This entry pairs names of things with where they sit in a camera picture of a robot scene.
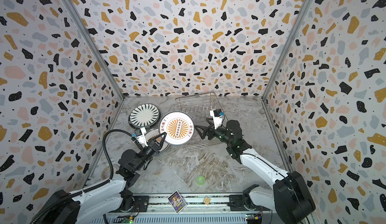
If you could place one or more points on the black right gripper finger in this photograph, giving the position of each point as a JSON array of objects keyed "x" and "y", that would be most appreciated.
[
  {"x": 202, "y": 132},
  {"x": 208, "y": 123}
]

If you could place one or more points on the aluminium corner post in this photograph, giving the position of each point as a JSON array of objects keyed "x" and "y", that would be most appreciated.
[
  {"x": 93, "y": 48},
  {"x": 291, "y": 38}
]

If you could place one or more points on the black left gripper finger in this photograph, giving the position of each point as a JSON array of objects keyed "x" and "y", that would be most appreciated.
[
  {"x": 152, "y": 140},
  {"x": 163, "y": 145}
]

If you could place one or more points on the steel wire dish rack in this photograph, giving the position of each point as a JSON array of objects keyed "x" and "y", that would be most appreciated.
[{"x": 198, "y": 108}]

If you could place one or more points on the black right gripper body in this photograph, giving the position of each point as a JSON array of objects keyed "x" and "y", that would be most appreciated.
[{"x": 209, "y": 133}]

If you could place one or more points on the blue leaf pattern plate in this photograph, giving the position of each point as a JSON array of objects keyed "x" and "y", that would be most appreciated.
[{"x": 144, "y": 115}]

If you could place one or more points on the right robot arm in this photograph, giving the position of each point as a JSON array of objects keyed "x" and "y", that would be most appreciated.
[{"x": 287, "y": 195}]

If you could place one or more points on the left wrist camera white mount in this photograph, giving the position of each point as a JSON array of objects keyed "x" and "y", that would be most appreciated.
[{"x": 139, "y": 138}]

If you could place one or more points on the small wooden block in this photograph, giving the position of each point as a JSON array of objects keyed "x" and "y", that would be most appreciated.
[{"x": 206, "y": 200}]

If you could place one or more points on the aluminium corner post left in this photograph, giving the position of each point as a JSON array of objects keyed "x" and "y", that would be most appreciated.
[{"x": 93, "y": 48}]

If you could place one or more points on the colourful playing card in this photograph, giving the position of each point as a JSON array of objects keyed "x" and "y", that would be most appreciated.
[{"x": 177, "y": 202}]

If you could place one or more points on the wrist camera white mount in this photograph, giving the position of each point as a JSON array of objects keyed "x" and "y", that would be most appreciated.
[
  {"x": 217, "y": 116},
  {"x": 139, "y": 138}
]

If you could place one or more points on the aluminium corner post right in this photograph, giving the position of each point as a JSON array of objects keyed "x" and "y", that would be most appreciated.
[{"x": 291, "y": 38}]

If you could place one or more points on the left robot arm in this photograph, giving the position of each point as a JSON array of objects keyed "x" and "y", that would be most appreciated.
[{"x": 87, "y": 204}]

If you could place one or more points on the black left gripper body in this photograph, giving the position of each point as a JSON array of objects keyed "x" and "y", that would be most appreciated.
[{"x": 149, "y": 150}]

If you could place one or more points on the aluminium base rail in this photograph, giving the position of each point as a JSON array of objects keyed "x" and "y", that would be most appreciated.
[{"x": 159, "y": 204}]

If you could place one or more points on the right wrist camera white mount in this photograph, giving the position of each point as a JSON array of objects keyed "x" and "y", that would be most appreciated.
[{"x": 217, "y": 116}]

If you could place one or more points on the orange sunburst plate front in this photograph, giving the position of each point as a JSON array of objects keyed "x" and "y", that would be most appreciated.
[{"x": 178, "y": 126}]

